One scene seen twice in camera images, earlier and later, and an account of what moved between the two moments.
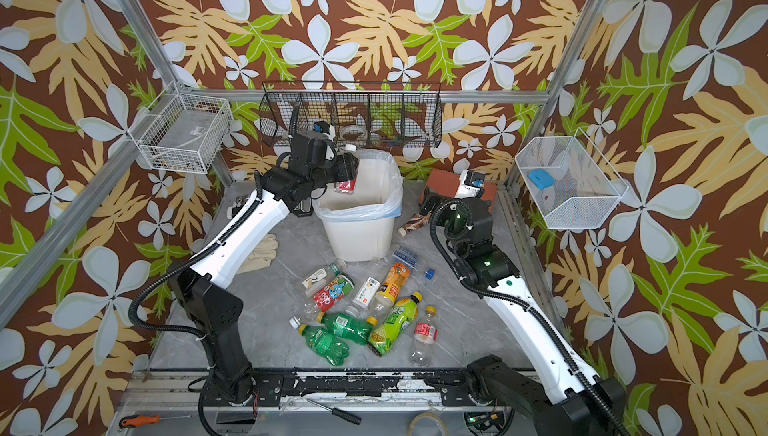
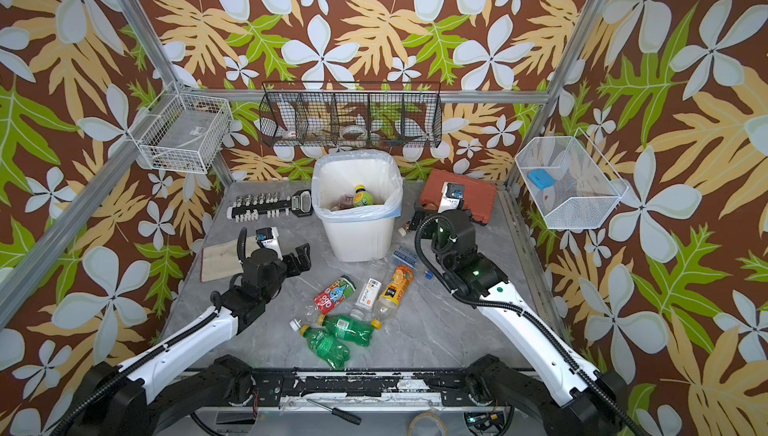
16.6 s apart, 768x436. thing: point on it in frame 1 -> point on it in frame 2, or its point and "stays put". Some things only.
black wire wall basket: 393,113 stays put
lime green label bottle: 401,317 -> 362,198
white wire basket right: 586,189 stays put
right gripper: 437,197 -> 429,227
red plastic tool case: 444,183 stays put
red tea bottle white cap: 346,186 -> 346,201
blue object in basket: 541,178 stays put
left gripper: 346,167 -> 304,259
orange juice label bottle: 385,299 stays put
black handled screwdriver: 340,413 stays put
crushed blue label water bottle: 411,259 stays put
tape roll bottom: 428,414 stays put
